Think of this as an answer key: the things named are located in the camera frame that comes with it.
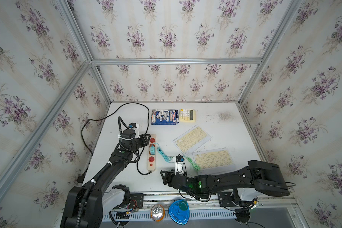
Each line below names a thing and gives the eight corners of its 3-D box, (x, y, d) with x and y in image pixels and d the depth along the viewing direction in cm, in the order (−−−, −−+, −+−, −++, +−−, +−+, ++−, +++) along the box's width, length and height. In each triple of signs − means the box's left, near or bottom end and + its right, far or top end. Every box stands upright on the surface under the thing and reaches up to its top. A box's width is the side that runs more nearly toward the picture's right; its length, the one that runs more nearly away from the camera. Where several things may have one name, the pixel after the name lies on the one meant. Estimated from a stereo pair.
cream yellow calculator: (179, 122, 109) (179, 119, 107) (178, 111, 117) (179, 108, 115) (196, 122, 109) (197, 120, 107) (194, 111, 117) (195, 109, 115)
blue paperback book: (150, 125, 107) (150, 122, 104) (152, 112, 116) (151, 109, 113) (176, 125, 107) (176, 122, 105) (176, 112, 116) (176, 109, 113)
